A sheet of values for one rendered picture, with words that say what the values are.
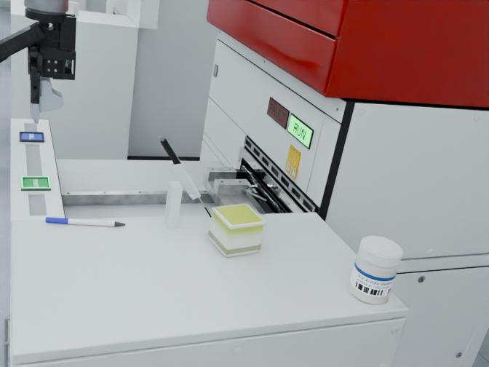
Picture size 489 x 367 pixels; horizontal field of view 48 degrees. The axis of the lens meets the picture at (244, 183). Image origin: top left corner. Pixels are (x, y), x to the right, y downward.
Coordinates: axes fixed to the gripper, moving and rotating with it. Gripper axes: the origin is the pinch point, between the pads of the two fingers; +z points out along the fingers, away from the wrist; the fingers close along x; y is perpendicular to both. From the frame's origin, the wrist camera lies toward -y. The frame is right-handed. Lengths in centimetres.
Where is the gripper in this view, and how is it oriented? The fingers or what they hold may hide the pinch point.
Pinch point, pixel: (33, 116)
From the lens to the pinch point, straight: 114.3
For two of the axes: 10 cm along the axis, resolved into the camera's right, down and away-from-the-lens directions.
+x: -3.5, -4.3, 8.3
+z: -1.6, 9.0, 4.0
